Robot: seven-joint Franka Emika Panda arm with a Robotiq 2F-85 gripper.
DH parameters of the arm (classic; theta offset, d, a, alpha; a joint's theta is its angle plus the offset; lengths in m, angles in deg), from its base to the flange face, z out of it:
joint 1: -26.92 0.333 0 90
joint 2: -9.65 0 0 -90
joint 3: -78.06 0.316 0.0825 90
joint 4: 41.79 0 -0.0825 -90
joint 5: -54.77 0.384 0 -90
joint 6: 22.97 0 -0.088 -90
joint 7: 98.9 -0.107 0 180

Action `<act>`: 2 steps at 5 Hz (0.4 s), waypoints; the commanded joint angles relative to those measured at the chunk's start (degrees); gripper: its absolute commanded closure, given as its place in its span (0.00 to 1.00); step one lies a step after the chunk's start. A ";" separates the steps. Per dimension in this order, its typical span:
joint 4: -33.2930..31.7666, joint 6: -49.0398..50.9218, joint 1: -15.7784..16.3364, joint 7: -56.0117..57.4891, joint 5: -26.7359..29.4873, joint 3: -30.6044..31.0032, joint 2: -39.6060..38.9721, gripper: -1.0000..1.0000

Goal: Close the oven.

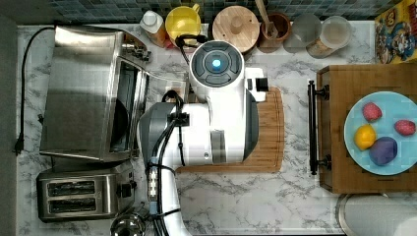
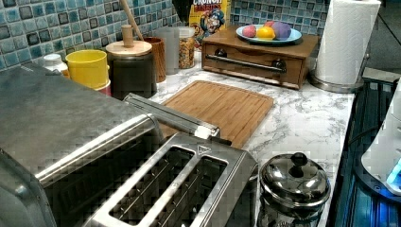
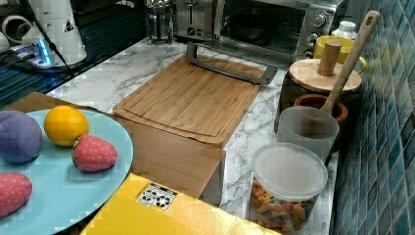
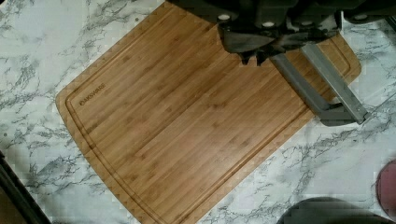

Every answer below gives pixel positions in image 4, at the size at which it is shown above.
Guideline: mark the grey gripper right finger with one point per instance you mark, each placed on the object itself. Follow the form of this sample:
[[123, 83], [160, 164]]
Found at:
[[300, 84]]

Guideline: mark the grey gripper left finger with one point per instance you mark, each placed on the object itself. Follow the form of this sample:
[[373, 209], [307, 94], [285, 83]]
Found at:
[[350, 109]]

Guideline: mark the dark grey round object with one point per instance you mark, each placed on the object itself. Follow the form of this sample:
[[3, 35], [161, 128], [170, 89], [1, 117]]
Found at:
[[327, 210]]

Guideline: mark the dark red round object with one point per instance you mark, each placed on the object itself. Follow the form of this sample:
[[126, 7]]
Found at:
[[385, 189]]

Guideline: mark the bamboo cutting board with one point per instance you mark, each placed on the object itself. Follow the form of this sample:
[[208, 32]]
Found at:
[[171, 122]]

